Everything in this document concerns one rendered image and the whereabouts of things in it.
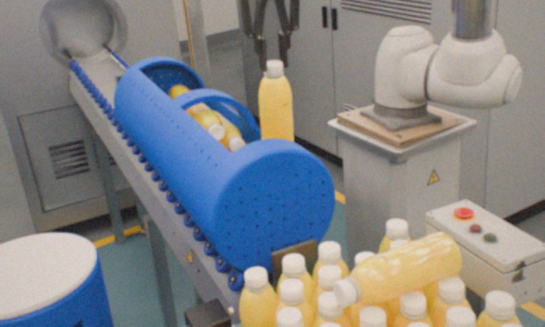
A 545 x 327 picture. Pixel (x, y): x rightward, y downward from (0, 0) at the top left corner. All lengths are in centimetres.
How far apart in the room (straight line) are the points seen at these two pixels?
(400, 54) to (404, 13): 133
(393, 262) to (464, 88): 85
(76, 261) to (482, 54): 109
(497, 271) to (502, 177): 202
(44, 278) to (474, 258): 81
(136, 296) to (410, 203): 155
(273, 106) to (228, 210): 24
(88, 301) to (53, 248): 17
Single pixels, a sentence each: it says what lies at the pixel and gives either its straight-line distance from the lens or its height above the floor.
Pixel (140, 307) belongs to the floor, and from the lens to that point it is 296.
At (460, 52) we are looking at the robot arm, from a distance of 172.
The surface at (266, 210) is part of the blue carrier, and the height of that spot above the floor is 111.
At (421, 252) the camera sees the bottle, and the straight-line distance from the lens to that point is 102.
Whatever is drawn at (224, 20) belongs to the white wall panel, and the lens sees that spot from 703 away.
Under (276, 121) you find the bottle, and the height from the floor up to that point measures 125.
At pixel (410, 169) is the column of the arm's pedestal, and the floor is 92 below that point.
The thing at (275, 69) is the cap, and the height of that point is 136.
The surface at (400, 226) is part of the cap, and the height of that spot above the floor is 111.
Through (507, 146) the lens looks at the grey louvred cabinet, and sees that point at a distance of 312.
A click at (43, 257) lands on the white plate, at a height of 104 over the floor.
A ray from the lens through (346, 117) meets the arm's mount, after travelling 194.
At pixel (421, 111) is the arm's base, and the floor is 105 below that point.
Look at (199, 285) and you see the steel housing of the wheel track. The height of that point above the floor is 85.
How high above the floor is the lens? 174
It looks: 24 degrees down
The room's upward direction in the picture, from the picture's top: 5 degrees counter-clockwise
